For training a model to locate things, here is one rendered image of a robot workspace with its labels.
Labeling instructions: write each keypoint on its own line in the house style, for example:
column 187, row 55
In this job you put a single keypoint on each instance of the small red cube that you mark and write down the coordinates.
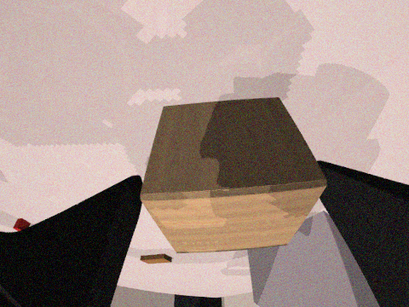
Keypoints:
column 21, row 224

